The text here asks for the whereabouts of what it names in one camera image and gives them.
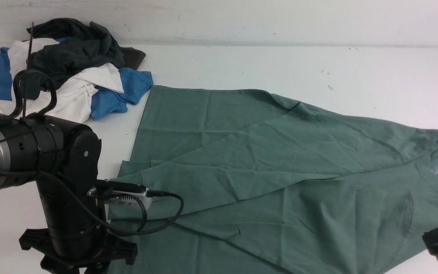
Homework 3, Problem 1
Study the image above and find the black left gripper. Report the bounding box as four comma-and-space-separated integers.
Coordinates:
19, 228, 138, 274

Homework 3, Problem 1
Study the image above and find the green long sleeve shirt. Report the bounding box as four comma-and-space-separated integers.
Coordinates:
108, 85, 438, 274

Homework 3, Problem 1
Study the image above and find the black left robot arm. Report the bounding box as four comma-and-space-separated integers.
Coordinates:
0, 115, 138, 274

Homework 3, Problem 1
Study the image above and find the white garment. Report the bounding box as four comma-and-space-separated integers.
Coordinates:
0, 41, 124, 123

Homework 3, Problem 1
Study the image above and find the dark grey garment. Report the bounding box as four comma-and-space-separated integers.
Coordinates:
20, 18, 146, 100

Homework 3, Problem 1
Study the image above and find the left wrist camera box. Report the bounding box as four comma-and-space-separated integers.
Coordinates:
87, 179, 152, 210

